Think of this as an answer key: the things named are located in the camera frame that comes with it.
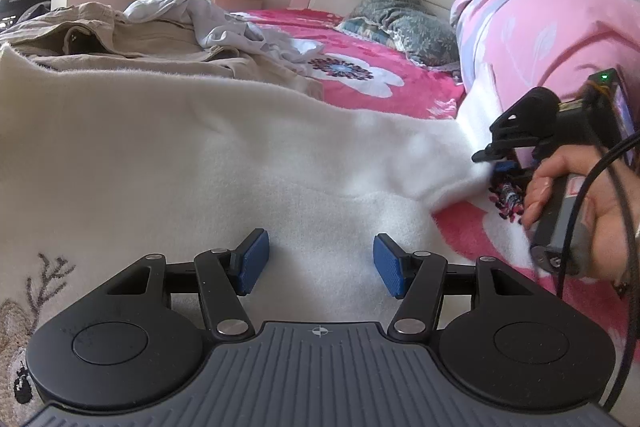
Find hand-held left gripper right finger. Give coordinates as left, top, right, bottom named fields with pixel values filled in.
left=373, top=233, right=538, bottom=342

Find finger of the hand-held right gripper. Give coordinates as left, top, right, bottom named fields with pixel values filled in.
left=490, top=107, right=541, bottom=142
left=472, top=139, right=538, bottom=172

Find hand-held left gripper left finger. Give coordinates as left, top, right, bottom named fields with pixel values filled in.
left=106, top=228, right=271, bottom=342

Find white deer embroidered sweater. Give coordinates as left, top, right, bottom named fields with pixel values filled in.
left=0, top=44, right=501, bottom=413

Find person's right hand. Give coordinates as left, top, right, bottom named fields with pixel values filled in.
left=520, top=144, right=640, bottom=283

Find pink flower print blanket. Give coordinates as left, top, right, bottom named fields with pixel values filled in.
left=230, top=7, right=640, bottom=358

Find light pink quilt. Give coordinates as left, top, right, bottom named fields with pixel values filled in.
left=450, top=0, right=640, bottom=168

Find grey blue floral pillow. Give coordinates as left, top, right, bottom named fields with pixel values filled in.
left=335, top=0, right=463, bottom=70

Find white shirt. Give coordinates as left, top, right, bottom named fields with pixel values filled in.
left=122, top=0, right=323, bottom=78

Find beige pants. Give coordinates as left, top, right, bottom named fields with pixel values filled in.
left=0, top=2, right=326, bottom=100

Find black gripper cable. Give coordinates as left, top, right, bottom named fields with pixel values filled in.
left=554, top=139, right=640, bottom=410

